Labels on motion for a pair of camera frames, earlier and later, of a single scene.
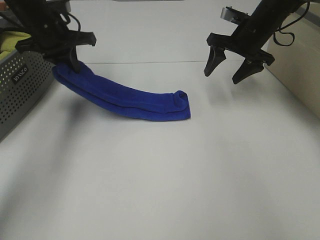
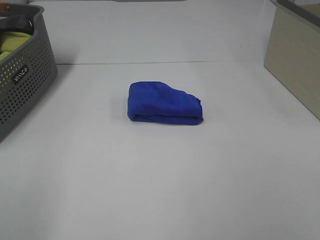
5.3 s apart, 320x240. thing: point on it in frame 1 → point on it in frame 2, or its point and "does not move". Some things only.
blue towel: [173, 106] → [158, 102]
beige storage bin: [296, 50] does not move
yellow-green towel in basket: [9, 40] does not move
